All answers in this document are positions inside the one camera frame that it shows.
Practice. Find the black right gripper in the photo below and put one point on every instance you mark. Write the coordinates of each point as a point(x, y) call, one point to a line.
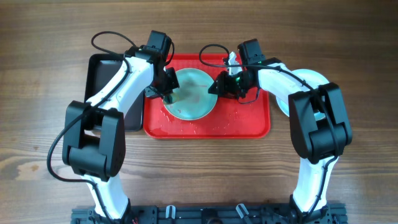
point(226, 89)

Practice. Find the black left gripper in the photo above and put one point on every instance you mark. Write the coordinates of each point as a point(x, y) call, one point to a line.
point(152, 91)

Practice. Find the green yellow sponge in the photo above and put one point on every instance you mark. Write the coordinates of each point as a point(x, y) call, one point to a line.
point(171, 99)

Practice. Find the light blue plate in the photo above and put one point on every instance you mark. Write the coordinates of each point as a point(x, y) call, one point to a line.
point(195, 101)
point(311, 77)

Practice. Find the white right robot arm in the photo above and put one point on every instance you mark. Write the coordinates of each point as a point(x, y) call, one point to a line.
point(319, 124)

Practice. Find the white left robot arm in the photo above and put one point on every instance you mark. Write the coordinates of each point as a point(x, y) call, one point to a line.
point(94, 144)

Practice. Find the black tray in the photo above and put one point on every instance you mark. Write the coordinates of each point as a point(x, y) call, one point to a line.
point(102, 68)

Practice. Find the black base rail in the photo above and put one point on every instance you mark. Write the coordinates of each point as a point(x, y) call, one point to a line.
point(268, 213)

